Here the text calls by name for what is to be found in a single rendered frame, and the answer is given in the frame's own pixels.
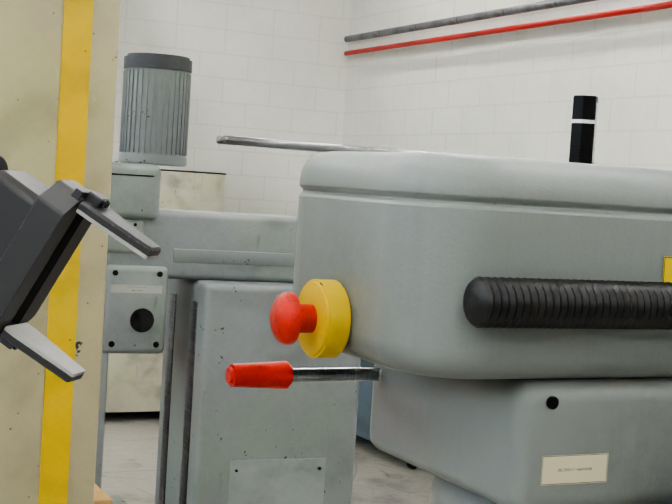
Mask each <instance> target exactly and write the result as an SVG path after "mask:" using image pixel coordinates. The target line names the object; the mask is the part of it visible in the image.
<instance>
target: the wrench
mask: <svg viewBox="0 0 672 504"><path fill-rule="evenodd" d="M216 142H217V143H218V144H226V145H239V146H249V147H262V148H275V149H288V150H300V151H313V152H331V151H355V152H425V151H413V150H403V149H391V148H390V147H385V148H379V147H378V146H373V147H366V146H354V145H342V144H330V143H317V142H305V141H293V140H281V139H268V138H256V137H241V136H229V135H219V136H217V138H216Z"/></svg>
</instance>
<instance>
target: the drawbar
mask: <svg viewBox="0 0 672 504"><path fill-rule="evenodd" d="M596 103H598V97H597V96H588V95H574V97H573V111H572V119H585V120H595V116H596ZM594 130H595V124H589V123H572V125H571V138H570V152H569V162H573V163H586V164H594V162H593V163H592V156H593V143H594Z"/></svg>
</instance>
